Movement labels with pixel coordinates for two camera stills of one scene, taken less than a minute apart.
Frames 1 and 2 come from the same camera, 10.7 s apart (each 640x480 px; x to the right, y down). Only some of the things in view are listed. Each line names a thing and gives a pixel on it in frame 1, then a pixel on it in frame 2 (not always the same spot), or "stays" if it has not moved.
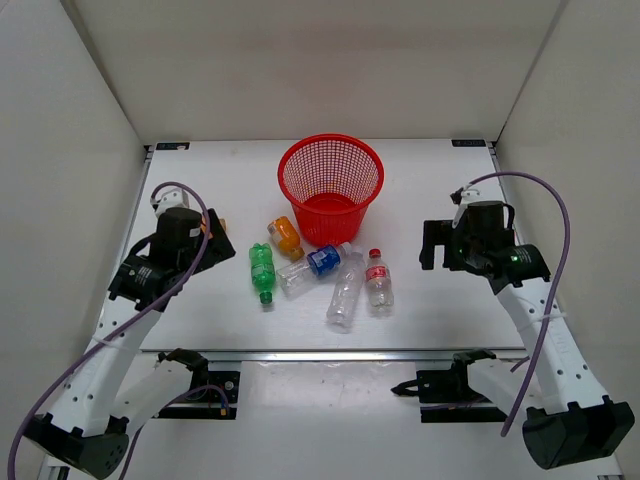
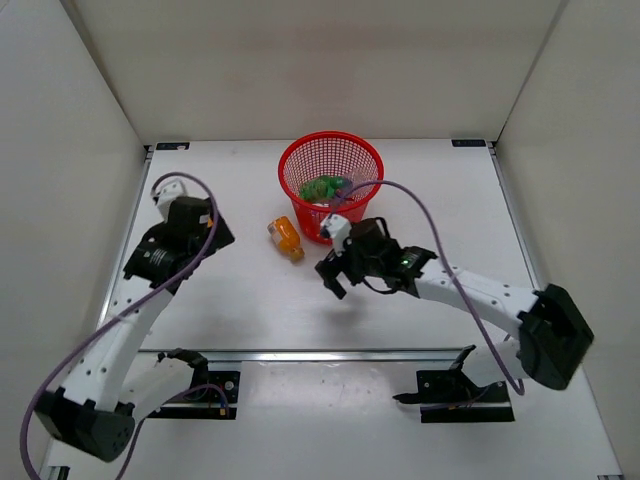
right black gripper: x=442 y=233 -> x=331 y=270
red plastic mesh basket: x=331 y=181 stays
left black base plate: x=216 y=400 stays
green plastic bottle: x=262 y=270 -> x=321 y=188
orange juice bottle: x=287 y=238 stays
